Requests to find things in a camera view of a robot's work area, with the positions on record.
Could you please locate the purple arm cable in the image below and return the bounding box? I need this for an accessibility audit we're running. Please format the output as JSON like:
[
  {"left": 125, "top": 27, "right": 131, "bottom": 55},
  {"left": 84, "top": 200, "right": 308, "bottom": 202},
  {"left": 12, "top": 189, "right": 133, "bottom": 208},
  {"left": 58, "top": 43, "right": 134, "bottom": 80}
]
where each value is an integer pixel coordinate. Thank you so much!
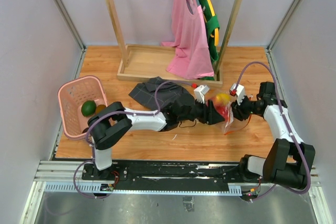
[
  {"left": 235, "top": 61, "right": 313, "bottom": 200},
  {"left": 72, "top": 80, "right": 194, "bottom": 200}
]

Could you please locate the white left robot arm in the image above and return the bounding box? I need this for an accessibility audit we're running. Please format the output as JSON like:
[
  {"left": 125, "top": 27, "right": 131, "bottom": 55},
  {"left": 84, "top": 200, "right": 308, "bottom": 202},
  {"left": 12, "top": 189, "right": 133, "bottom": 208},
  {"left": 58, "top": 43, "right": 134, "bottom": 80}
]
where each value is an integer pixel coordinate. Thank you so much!
[{"left": 87, "top": 99, "right": 225, "bottom": 180}]

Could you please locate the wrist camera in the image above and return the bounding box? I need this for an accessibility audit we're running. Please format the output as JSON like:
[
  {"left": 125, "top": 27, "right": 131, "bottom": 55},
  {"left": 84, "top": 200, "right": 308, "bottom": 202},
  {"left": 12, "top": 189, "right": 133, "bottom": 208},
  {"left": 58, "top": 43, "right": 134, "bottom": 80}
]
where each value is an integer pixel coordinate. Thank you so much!
[
  {"left": 229, "top": 83, "right": 246, "bottom": 105},
  {"left": 191, "top": 83, "right": 210, "bottom": 104}
]

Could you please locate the green t-shirt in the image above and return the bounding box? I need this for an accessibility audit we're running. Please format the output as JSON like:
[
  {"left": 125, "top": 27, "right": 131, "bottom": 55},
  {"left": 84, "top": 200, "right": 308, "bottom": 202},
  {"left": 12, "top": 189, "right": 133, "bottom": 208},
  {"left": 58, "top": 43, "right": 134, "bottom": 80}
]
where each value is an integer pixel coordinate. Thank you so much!
[{"left": 193, "top": 0, "right": 220, "bottom": 81}]

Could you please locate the pink t-shirt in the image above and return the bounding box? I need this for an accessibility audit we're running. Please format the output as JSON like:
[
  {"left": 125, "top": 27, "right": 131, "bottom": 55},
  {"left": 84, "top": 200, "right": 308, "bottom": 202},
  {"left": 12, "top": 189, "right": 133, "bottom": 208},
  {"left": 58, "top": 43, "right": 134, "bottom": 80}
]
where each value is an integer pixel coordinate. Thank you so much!
[{"left": 161, "top": 0, "right": 214, "bottom": 79}]

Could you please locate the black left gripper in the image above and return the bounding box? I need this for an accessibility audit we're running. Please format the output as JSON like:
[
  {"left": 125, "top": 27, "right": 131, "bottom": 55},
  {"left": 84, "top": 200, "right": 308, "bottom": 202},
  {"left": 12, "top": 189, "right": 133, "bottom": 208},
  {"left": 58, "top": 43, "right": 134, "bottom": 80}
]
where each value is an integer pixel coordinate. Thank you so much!
[{"left": 178, "top": 97, "right": 225, "bottom": 125}]

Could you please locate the orange fake fruit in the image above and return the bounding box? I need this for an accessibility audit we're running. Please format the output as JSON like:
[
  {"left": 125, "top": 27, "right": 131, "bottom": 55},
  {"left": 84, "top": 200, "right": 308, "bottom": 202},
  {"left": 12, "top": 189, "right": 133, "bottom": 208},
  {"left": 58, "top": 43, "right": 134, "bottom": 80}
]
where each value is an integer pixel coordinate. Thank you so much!
[{"left": 95, "top": 104, "right": 106, "bottom": 114}]

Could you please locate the dark grey checked cloth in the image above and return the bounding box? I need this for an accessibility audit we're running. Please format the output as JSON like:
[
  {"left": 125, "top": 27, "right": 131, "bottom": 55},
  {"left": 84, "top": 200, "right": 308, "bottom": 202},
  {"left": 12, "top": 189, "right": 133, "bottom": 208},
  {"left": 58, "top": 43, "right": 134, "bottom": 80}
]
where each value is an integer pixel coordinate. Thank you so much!
[{"left": 129, "top": 77, "right": 190, "bottom": 110}]

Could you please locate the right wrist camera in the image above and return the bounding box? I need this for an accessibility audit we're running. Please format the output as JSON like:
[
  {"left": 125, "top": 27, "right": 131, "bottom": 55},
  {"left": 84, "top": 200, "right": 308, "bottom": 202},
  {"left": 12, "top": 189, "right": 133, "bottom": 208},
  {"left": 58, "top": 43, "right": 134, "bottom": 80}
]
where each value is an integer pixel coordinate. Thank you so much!
[{"left": 229, "top": 83, "right": 246, "bottom": 105}]

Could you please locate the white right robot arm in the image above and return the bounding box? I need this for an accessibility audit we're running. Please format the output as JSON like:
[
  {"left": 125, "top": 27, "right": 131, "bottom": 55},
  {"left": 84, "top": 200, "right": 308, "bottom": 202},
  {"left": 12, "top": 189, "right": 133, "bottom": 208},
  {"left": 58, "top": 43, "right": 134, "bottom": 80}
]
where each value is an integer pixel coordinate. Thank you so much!
[{"left": 230, "top": 82, "right": 316, "bottom": 191}]

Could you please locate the dark fake plum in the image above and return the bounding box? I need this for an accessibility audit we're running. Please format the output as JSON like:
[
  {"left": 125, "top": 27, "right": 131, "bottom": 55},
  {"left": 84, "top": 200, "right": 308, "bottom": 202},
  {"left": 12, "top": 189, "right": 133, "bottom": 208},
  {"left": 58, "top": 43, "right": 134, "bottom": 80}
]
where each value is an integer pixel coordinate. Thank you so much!
[{"left": 82, "top": 127, "right": 89, "bottom": 134}]

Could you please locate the red yellow fake mango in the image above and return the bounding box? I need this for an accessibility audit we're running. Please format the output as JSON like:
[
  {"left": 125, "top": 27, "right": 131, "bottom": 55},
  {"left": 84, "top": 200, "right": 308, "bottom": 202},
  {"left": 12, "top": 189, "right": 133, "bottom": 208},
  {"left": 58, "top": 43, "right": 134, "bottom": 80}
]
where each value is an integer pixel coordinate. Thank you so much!
[{"left": 213, "top": 93, "right": 230, "bottom": 106}]

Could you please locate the pink plastic basket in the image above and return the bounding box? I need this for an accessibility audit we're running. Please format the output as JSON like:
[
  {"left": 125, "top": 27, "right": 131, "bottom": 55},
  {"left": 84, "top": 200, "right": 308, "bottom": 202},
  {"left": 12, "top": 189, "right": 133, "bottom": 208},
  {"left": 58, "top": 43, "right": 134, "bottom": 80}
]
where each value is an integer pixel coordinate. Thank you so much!
[{"left": 58, "top": 76, "right": 108, "bottom": 141}]

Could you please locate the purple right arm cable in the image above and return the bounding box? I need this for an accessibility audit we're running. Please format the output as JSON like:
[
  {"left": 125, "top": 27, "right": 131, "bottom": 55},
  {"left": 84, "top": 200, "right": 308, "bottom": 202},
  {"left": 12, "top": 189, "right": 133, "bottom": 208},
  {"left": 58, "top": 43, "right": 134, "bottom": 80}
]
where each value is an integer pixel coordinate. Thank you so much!
[{"left": 235, "top": 61, "right": 313, "bottom": 200}]

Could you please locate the dark green fake lime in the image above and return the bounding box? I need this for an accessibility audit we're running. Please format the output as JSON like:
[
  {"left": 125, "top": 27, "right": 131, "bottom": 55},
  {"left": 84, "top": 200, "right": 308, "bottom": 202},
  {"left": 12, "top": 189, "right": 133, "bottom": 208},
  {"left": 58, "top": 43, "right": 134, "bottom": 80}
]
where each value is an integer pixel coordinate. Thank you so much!
[{"left": 81, "top": 100, "right": 97, "bottom": 117}]

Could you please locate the wooden clothes rack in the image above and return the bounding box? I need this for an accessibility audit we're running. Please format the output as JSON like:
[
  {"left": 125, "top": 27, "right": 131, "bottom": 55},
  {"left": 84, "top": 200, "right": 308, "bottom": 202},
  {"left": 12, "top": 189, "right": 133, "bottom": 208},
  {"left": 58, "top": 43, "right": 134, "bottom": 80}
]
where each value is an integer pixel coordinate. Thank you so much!
[{"left": 105, "top": 0, "right": 242, "bottom": 88}]

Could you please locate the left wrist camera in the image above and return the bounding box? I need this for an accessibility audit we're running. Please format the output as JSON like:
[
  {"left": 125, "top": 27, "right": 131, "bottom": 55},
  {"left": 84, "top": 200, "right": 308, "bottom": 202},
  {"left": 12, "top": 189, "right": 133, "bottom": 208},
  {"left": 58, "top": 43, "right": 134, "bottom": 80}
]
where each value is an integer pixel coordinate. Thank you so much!
[{"left": 191, "top": 83, "right": 210, "bottom": 104}]

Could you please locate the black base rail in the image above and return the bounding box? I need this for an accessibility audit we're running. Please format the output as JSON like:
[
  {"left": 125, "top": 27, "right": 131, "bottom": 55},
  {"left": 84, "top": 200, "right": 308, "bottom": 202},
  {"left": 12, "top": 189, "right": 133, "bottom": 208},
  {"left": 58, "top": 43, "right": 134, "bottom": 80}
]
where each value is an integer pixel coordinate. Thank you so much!
[{"left": 81, "top": 159, "right": 261, "bottom": 192}]

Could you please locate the red fake apple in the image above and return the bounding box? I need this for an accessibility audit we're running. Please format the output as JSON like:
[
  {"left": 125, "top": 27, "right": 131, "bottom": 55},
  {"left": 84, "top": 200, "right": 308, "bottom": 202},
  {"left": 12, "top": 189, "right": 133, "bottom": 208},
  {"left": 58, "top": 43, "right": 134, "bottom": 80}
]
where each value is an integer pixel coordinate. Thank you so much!
[{"left": 216, "top": 106, "right": 230, "bottom": 121}]

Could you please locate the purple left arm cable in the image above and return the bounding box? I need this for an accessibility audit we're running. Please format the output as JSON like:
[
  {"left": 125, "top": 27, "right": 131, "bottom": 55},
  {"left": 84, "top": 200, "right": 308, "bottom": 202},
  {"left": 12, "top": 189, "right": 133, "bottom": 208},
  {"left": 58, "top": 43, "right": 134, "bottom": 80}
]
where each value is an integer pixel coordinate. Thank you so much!
[{"left": 72, "top": 80, "right": 194, "bottom": 200}]

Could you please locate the clear zip top bag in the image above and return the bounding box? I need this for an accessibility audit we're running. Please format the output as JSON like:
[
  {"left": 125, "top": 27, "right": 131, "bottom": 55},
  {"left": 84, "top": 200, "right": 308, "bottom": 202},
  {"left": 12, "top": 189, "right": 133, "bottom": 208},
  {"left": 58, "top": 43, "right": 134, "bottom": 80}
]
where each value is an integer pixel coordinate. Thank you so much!
[{"left": 210, "top": 91, "right": 251, "bottom": 135}]

